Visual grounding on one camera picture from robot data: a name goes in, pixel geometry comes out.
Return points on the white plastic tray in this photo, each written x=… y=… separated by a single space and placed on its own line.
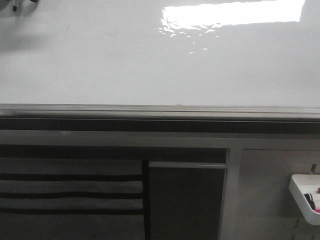
x=301 y=184

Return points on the white whiteboard marker black tip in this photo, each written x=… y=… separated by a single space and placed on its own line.
x=17 y=3

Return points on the black marker in tray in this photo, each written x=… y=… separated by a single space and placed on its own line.
x=309 y=198

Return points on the white whiteboard with aluminium frame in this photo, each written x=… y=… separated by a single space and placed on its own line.
x=166 y=59

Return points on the dark grey cabinet panel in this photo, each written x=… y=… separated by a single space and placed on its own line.
x=185 y=200

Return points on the grey striped fabric panel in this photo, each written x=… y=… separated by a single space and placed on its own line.
x=61 y=199

